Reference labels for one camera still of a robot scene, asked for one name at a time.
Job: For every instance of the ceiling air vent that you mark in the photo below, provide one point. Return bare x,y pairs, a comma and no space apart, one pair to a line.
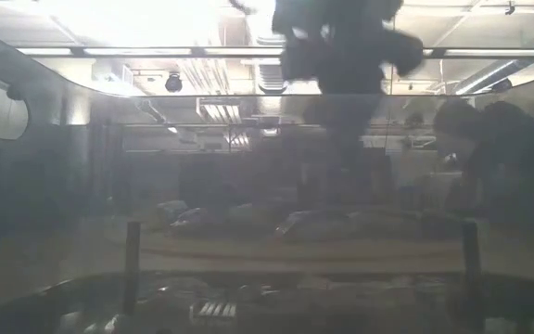
271,79

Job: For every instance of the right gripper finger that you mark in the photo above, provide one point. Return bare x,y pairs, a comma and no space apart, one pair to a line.
333,125
363,125

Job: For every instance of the black ceiling dome camera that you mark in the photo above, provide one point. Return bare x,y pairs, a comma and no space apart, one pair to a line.
173,83

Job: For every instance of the person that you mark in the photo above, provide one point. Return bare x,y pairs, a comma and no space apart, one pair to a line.
503,139

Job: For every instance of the clear plastic bin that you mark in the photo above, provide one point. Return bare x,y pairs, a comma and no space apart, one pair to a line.
63,139

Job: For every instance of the blue granola bar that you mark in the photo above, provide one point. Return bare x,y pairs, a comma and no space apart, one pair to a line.
172,211
190,220

